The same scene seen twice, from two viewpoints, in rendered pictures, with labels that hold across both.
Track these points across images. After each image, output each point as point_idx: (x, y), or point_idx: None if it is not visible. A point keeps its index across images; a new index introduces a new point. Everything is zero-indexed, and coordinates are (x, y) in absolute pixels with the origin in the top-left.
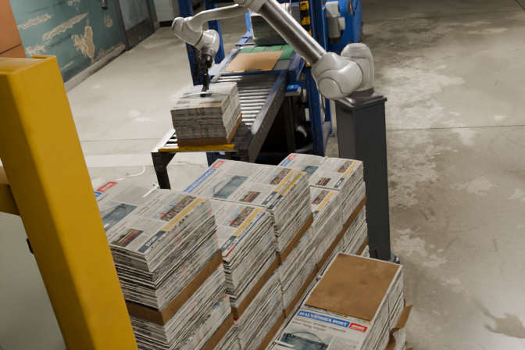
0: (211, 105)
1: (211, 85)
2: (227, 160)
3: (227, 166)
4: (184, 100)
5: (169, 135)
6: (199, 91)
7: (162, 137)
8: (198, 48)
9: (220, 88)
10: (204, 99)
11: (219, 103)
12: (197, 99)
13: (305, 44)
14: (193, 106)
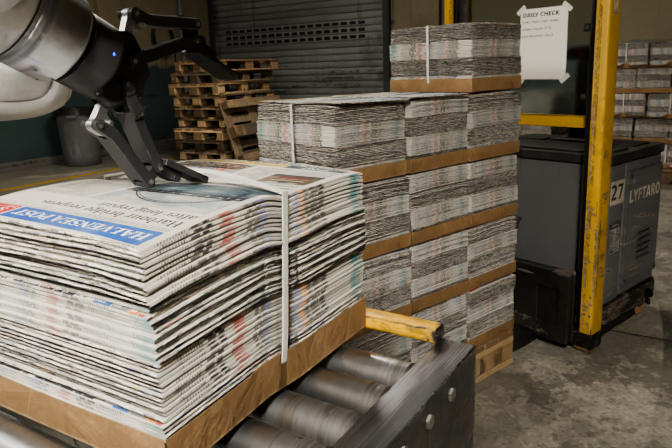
0: (222, 160)
1: (60, 217)
2: (329, 102)
3: (335, 101)
4: (278, 183)
5: (372, 419)
6: (165, 199)
7: (412, 413)
8: None
9: (80, 192)
10: (209, 176)
11: (193, 160)
12: (231, 180)
13: None
14: (277, 164)
